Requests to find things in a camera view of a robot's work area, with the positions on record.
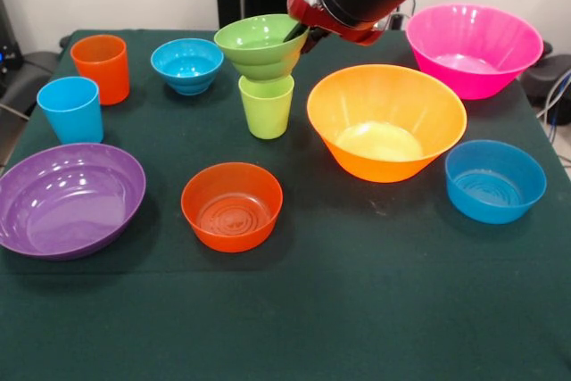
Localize orange round bowl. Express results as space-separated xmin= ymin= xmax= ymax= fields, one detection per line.
xmin=180 ymin=162 xmax=285 ymax=253

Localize blue round bowl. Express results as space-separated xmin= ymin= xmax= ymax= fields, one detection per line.
xmin=444 ymin=139 xmax=548 ymax=225

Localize large yellow-orange bowl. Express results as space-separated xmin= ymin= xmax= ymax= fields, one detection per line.
xmin=306 ymin=63 xmax=468 ymax=184

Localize large pink bowl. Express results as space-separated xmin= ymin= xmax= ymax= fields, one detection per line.
xmin=404 ymin=3 xmax=545 ymax=101

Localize blue plastic cup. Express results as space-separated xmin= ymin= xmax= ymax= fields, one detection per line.
xmin=36 ymin=76 xmax=105 ymax=145

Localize orange plastic cup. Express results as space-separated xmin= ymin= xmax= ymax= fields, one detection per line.
xmin=70 ymin=34 xmax=131 ymax=107

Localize black computer case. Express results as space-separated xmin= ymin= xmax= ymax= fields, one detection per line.
xmin=0 ymin=0 xmax=24 ymax=97

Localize light blue stepped bowl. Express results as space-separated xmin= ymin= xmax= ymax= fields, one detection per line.
xmin=150 ymin=37 xmax=225 ymax=96

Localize grey cable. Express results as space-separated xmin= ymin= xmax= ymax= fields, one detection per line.
xmin=534 ymin=66 xmax=571 ymax=132

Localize white cable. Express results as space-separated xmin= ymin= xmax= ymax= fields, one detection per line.
xmin=382 ymin=12 xmax=410 ymax=30

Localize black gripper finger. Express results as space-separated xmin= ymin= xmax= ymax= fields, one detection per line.
xmin=301 ymin=27 xmax=329 ymax=55
xmin=282 ymin=19 xmax=304 ymax=42

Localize black equipment base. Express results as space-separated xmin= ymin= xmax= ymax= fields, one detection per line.
xmin=519 ymin=39 xmax=571 ymax=108

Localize green plastic cup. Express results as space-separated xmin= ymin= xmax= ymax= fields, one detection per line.
xmin=237 ymin=73 xmax=296 ymax=140

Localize green stepped bowl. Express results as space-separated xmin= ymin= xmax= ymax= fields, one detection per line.
xmin=213 ymin=13 xmax=310 ymax=84

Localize dark green tablecloth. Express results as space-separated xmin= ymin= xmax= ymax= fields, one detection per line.
xmin=0 ymin=29 xmax=571 ymax=381

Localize large purple bowl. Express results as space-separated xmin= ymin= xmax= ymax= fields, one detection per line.
xmin=0 ymin=142 xmax=147 ymax=261

